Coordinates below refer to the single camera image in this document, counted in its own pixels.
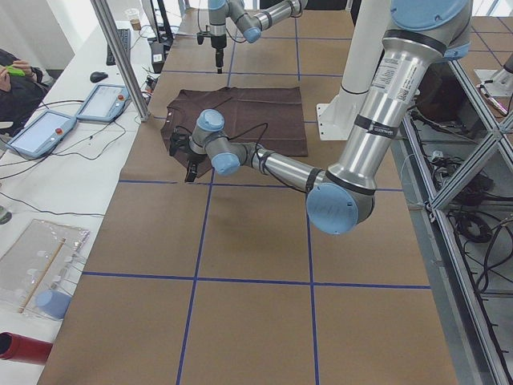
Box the clear acrylic rack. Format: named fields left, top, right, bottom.
left=1, top=220, right=90, bottom=320

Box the red cylinder tube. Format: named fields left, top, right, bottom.
left=1, top=332, right=53, bottom=365

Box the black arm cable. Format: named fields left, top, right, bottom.
left=224, top=122, right=313, bottom=189
left=195, top=3, right=249, bottom=43

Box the light blue plastic cup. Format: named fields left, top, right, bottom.
left=35, top=290, right=71, bottom=319

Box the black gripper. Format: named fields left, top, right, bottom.
left=184, top=149, right=206, bottom=183
left=211, top=34, right=226, bottom=74

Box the black computer mouse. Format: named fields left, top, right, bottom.
left=90, top=71, right=108, bottom=83

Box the blue teach pendant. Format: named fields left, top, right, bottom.
left=7, top=110, right=77, bottom=159
left=75, top=83, right=129, bottom=123

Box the wooden dowel stick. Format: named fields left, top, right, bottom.
left=18, top=237, right=66, bottom=314

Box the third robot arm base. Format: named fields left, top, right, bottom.
left=475, top=55, right=512, bottom=99

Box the far blue teach pendant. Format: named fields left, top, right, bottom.
left=75, top=83, right=129, bottom=123

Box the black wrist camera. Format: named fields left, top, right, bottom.
left=196, top=25, right=212, bottom=45
left=168, top=126, right=192, bottom=156

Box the black power adapter box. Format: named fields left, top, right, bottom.
left=150, top=42, right=166, bottom=74

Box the aluminium frame post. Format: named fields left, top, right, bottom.
left=90, top=0, right=149, bottom=122

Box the paper coffee cup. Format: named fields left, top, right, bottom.
left=124, top=8, right=142, bottom=31

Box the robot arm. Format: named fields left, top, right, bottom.
left=184, top=1, right=472, bottom=234
left=208, top=0, right=308, bottom=74

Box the near blue teach pendant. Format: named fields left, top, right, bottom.
left=7, top=110, right=77, bottom=159

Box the seated person in black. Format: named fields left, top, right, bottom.
left=1, top=50, right=50, bottom=136

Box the black keyboard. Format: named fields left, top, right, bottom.
left=105, top=27, right=132, bottom=67

